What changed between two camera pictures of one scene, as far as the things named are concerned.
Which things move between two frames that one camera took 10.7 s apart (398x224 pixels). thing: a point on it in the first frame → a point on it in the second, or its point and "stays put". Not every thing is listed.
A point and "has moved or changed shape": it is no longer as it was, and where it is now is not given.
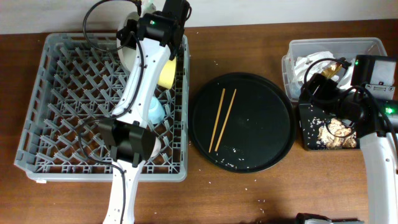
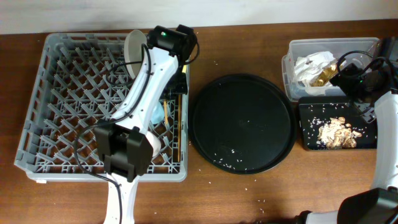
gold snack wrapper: x=331 y=70 stays put
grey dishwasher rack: x=79 y=81 stays put
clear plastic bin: x=346 y=48 stays put
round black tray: x=259 y=127 stays put
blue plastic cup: x=156 y=111 stays put
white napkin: x=306 y=65 stays put
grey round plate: x=128 y=55 has moved or changed shape
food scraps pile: x=334 y=134 stays put
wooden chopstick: x=216 y=120 → x=165 y=111
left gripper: x=132 y=30 → x=182 y=86
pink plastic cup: x=157 y=147 stays put
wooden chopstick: x=231 y=104 → x=179 y=124
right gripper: x=328 y=86 → x=347 y=78
